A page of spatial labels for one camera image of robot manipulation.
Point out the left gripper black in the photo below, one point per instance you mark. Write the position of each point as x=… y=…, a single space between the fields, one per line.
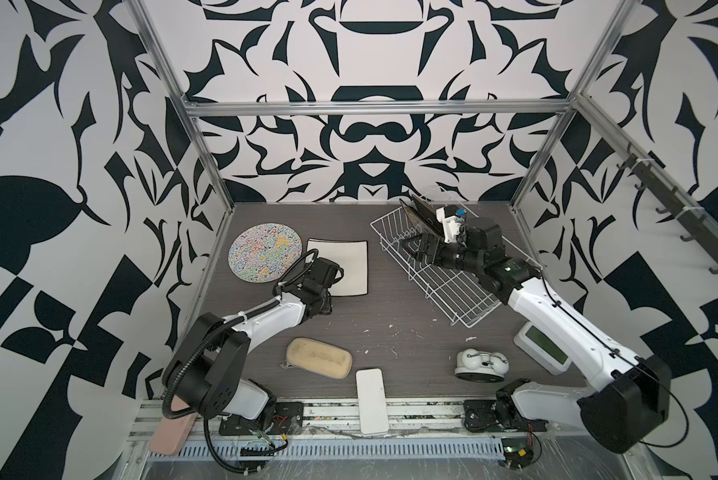
x=308 y=265

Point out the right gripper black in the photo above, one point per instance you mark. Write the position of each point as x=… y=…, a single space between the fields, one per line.
x=429 y=241

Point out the floral square plate black rim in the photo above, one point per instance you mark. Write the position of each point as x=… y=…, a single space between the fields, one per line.
x=422 y=216

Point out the colourful speckled round plate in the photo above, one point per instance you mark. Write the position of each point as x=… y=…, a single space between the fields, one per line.
x=262 y=253

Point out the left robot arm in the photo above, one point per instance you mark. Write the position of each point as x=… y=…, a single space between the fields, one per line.
x=204 y=375

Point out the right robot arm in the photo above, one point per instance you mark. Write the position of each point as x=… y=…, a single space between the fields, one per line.
x=626 y=396

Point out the beige sponge case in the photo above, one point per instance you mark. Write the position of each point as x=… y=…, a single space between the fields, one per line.
x=318 y=357

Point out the white round gadget black base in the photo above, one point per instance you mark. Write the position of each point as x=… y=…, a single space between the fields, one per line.
x=481 y=366

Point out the white scale with display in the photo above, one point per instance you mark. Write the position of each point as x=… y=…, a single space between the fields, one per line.
x=542 y=349

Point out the white rectangular box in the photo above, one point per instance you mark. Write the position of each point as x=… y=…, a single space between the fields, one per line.
x=372 y=406

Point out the pink eraser block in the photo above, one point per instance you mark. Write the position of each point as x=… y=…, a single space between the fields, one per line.
x=171 y=434

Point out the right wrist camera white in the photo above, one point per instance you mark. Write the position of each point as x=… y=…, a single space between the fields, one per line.
x=452 y=219

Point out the white wire dish rack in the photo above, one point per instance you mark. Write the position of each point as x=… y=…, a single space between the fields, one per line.
x=465 y=298

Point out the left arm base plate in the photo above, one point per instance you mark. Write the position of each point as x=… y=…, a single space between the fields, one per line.
x=275 y=419

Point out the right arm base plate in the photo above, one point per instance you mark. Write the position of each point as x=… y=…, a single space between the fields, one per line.
x=482 y=416

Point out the white slotted cable duct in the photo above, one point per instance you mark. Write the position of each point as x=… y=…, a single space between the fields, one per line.
x=483 y=448

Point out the wall hook rail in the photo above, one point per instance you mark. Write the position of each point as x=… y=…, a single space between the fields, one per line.
x=675 y=202

